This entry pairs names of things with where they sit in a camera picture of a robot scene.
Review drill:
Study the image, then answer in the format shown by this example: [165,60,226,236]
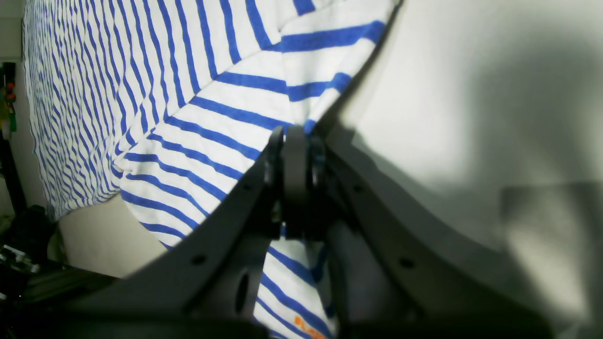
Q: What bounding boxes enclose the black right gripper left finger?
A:
[66,127,284,339]

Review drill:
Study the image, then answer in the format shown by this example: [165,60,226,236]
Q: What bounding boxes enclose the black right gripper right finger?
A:
[285,126,552,339]

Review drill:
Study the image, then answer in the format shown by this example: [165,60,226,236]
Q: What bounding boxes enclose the blue white striped T-shirt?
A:
[23,0,401,339]

